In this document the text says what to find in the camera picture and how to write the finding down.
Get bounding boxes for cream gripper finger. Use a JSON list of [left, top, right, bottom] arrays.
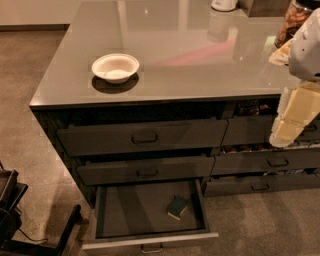
[[269, 39, 292, 66], [269, 81, 320, 148]]

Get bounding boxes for green and yellow sponge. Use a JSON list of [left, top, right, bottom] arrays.
[[167, 195, 188, 220]]

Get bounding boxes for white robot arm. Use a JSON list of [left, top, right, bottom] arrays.
[[269, 8, 320, 148]]

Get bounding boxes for top right drawer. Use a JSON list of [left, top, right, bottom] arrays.
[[222, 115, 320, 146]]

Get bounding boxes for middle right drawer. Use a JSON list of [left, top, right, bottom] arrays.
[[211, 149, 320, 175]]

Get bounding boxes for white container on counter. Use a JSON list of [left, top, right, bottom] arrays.
[[211, 0, 238, 12]]

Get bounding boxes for middle left drawer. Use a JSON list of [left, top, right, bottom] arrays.
[[77, 155, 215, 185]]

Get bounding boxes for top left drawer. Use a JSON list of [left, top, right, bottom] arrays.
[[57, 119, 227, 157]]

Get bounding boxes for open bottom left drawer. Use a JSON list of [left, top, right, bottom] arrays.
[[82, 179, 218, 256]]

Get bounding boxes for glass jar of snacks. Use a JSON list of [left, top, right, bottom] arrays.
[[274, 0, 320, 48]]

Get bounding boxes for dark kitchen island cabinet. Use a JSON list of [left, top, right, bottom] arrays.
[[30, 0, 319, 203]]

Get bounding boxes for white paper bowl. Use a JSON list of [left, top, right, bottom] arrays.
[[91, 53, 140, 84]]

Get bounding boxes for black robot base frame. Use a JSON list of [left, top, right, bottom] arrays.
[[0, 163, 82, 256]]

